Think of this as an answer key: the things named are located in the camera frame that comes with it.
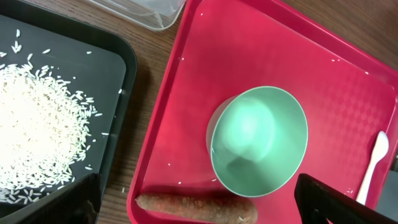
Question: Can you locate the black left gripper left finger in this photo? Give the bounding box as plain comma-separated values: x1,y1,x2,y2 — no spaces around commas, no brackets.
1,173,101,224

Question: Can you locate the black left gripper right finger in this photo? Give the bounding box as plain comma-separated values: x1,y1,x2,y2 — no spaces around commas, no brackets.
294,174,395,224

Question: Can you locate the white plastic spoon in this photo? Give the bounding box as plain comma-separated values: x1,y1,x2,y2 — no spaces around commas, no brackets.
356,131,389,205

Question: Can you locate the green bowl with rice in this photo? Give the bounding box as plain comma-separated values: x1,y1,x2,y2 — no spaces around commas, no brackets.
206,86,308,198

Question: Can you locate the black waste tray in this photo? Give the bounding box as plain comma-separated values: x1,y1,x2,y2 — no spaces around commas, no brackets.
1,1,137,218

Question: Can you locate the clear plastic waste bin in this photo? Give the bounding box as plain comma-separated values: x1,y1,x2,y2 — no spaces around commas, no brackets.
89,0,186,32

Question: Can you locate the pile of white rice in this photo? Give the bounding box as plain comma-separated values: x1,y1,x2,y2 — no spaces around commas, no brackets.
0,28,110,205

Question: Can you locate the orange carrot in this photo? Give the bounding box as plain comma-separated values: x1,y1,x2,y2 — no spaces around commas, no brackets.
136,194,258,223

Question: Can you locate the red plastic tray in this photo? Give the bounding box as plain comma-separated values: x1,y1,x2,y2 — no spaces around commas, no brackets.
127,0,397,223

